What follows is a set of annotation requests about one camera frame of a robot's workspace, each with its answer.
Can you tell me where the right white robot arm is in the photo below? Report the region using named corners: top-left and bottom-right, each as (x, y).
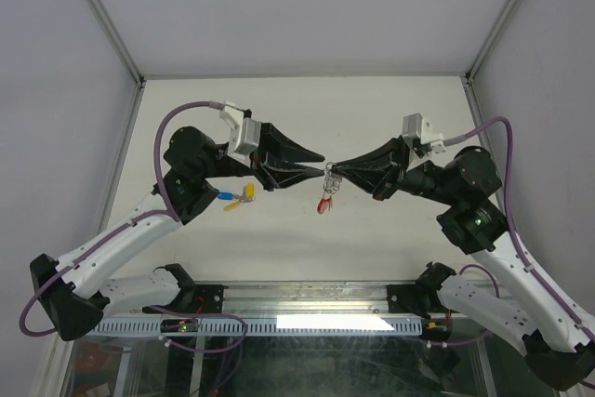
top-left (330, 138), bottom-right (594, 390)

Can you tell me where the yellow tag key upper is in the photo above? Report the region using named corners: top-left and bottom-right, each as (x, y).
top-left (234, 183), bottom-right (256, 203)

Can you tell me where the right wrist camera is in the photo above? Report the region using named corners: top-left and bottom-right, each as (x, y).
top-left (401, 113), bottom-right (446, 158)

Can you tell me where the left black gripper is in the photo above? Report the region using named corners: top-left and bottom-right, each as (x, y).
top-left (199, 124), bottom-right (326, 192)

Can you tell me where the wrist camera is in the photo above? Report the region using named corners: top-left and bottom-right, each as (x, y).
top-left (401, 113), bottom-right (446, 158)
top-left (219, 103), bottom-right (261, 159)

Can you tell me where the yellow tag key flat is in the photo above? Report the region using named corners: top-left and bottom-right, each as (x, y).
top-left (223, 201), bottom-right (243, 212)

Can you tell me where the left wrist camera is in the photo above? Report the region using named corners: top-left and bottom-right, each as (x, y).
top-left (219, 103), bottom-right (261, 159)

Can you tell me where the right aluminium frame post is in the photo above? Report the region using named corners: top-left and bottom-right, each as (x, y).
top-left (465, 0), bottom-right (522, 84)

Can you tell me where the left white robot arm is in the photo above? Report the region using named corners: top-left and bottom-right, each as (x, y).
top-left (30, 123), bottom-right (324, 341)

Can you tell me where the red handled metal keyring holder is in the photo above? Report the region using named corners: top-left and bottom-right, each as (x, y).
top-left (316, 162), bottom-right (342, 215)

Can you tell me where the aluminium frame post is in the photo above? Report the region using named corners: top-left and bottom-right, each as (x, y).
top-left (86, 0), bottom-right (145, 86)
top-left (465, 0), bottom-right (522, 84)

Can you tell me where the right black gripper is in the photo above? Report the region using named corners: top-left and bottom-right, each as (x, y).
top-left (330, 135), bottom-right (460, 207)

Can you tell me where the left aluminium frame post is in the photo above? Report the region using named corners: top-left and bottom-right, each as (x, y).
top-left (86, 0), bottom-right (145, 86)

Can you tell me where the blue tag key upper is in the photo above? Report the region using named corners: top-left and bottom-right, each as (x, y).
top-left (218, 192), bottom-right (236, 201)

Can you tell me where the aluminium front rail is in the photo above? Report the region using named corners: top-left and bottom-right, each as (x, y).
top-left (59, 279), bottom-right (557, 319)

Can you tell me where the slotted cable duct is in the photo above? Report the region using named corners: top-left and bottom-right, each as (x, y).
top-left (90, 314), bottom-right (423, 337)

